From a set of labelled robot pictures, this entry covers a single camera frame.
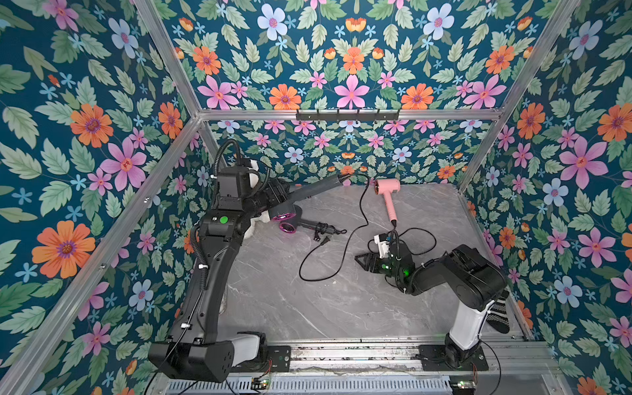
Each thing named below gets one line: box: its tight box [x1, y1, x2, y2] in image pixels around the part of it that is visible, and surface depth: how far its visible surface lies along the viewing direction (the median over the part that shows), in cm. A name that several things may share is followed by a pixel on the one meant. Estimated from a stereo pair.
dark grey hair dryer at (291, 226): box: [279, 218, 335, 235], surface depth 103 cm
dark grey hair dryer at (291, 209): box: [269, 173, 352, 222], surface depth 68 cm
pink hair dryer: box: [373, 178, 401, 227], surface depth 116 cm
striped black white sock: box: [486, 289, 511, 335], surface depth 83 cm
